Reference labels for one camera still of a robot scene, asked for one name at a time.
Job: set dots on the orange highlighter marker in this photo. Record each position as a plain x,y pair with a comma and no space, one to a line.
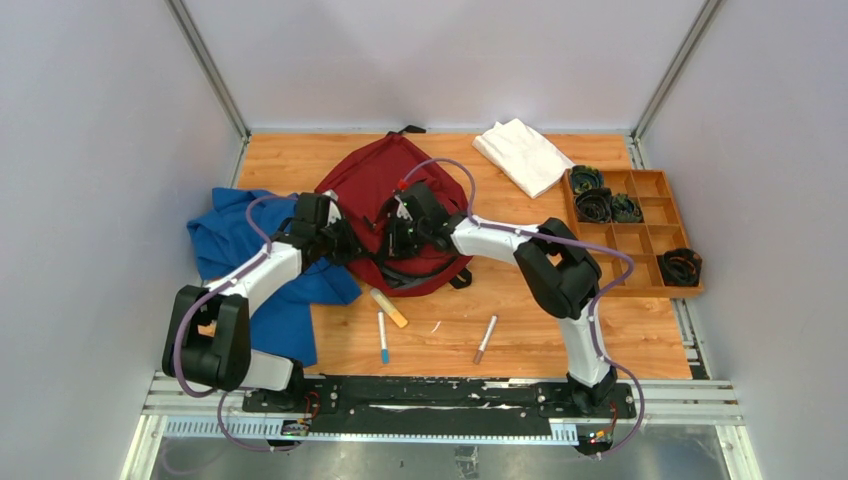
389,308

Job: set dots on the blue capped marker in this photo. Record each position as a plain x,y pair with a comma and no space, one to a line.
381,319

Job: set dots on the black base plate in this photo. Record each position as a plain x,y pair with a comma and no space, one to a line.
441,406

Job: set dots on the orange compartment tray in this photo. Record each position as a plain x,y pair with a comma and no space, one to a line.
661,231

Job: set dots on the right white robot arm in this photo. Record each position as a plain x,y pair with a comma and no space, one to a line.
562,276

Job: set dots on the brown capped marker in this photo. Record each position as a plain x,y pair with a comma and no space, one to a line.
482,347

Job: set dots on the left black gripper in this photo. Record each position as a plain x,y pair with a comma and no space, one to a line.
348,241

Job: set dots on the red backpack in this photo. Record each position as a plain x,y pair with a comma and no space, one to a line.
365,182

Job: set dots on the blue shirt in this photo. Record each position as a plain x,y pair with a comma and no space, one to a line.
284,326

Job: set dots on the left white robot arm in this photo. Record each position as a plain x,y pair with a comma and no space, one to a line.
288,243

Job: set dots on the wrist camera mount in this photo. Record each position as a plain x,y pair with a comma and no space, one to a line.
334,213
402,211

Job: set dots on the white cloth bag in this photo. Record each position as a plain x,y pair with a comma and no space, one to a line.
532,162

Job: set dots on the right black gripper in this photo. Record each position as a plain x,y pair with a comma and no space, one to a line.
395,246

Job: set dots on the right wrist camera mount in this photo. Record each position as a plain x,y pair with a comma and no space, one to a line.
402,211

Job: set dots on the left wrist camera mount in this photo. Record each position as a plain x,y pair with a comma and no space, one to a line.
334,213

